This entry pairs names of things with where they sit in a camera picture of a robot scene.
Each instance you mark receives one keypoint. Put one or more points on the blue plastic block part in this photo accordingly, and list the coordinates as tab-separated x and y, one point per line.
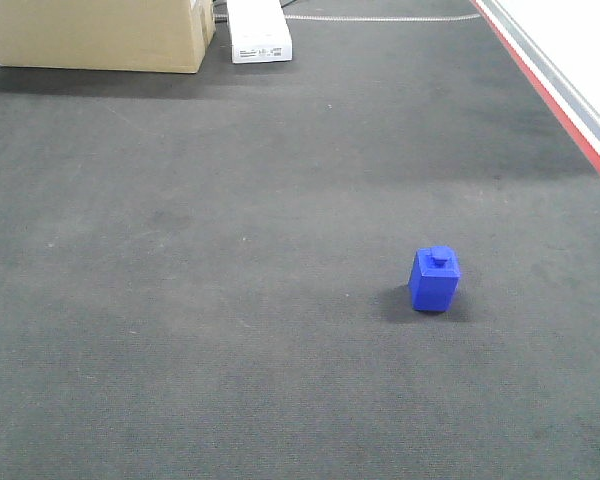
434	278

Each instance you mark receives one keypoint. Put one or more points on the long white product box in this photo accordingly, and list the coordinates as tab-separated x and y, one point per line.
258	32

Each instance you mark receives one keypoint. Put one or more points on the large brown cardboard box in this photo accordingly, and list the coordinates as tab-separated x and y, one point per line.
141	36

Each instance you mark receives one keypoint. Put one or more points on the white whiteboard with frame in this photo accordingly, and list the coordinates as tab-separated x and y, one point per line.
556	44

